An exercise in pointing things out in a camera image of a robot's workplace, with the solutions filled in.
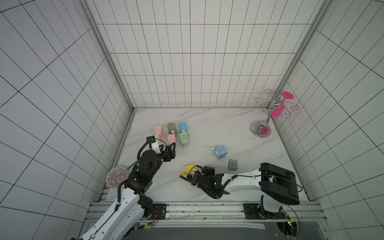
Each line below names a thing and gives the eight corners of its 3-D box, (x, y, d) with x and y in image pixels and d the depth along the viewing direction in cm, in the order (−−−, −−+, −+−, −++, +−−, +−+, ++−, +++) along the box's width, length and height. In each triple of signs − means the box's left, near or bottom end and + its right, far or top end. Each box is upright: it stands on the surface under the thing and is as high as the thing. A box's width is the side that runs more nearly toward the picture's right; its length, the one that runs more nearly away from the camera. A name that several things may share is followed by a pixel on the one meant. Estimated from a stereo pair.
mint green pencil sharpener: (179, 150, 97) (178, 145, 92) (180, 138, 103) (179, 132, 98) (189, 150, 97) (188, 145, 92) (189, 138, 103) (189, 132, 98)
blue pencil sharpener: (212, 160, 92) (214, 155, 86) (210, 152, 96) (211, 147, 90) (226, 158, 93) (228, 152, 88) (223, 150, 97) (225, 144, 91)
